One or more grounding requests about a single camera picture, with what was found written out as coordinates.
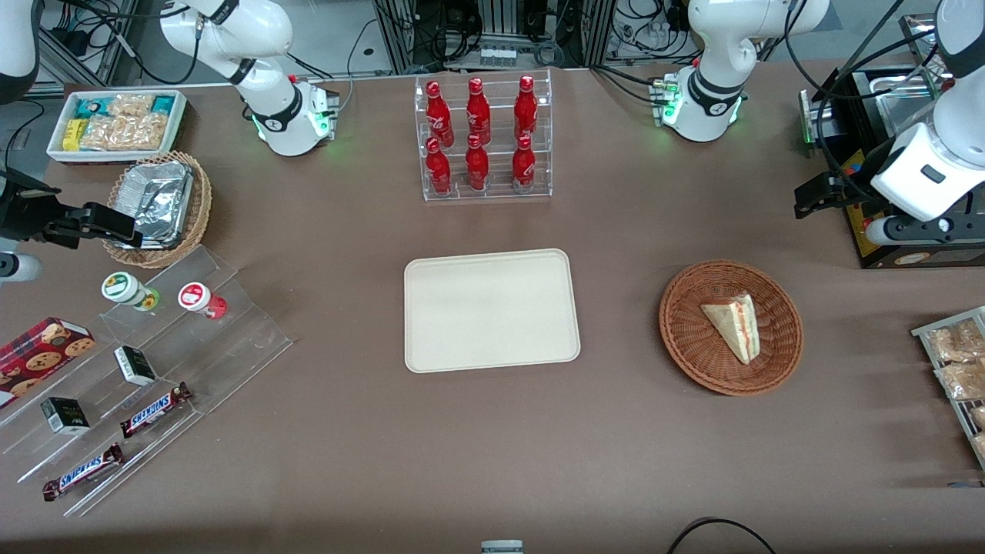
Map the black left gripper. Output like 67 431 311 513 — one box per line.
795 145 892 221

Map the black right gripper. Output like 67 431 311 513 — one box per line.
0 175 145 249

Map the triangular sandwich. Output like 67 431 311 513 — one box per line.
700 291 762 365

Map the light wicker basket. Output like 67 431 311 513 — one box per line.
102 150 213 270

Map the brown wicker basket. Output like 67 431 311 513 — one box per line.
659 259 805 398

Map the beige plastic tray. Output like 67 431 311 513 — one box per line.
403 248 583 375

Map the aluminium foil container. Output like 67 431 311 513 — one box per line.
115 160 195 251

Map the green lid white jar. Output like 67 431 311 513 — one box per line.
101 272 161 312

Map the grey metal side box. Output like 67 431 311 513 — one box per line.
799 86 838 151

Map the white rectangular snack bin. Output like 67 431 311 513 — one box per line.
46 89 188 165

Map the clear cracker bag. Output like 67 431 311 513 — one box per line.
108 93 156 118
80 114 169 152

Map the red lid white jar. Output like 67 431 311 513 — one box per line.
178 282 229 320

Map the small black carton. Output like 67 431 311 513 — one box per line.
40 396 91 436
114 345 158 387

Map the red plaid cookie box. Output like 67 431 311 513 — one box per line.
0 316 97 410

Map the black food warmer showcase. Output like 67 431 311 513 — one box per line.
800 14 985 270

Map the clear acrylic stepped stand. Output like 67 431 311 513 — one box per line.
0 245 295 518

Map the snickers chocolate bar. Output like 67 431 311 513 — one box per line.
119 382 193 439
42 442 125 502

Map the red cola bottle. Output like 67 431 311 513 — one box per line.
466 77 492 145
514 75 539 143
425 137 453 195
512 135 536 193
465 133 490 192
426 80 455 147

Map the clear acrylic bottle rack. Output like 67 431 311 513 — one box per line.
414 68 553 203

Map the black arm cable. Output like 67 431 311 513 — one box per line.
785 0 936 202

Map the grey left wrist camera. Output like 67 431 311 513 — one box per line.
866 215 974 247

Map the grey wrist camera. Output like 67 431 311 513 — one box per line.
0 252 43 282
866 215 974 247

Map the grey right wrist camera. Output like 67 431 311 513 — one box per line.
0 252 43 282

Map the grey wire rack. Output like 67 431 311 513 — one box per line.
911 306 985 470

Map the black looped cable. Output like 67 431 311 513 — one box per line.
666 517 778 554

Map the aluminium equipment frame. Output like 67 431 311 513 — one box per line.
373 0 616 74

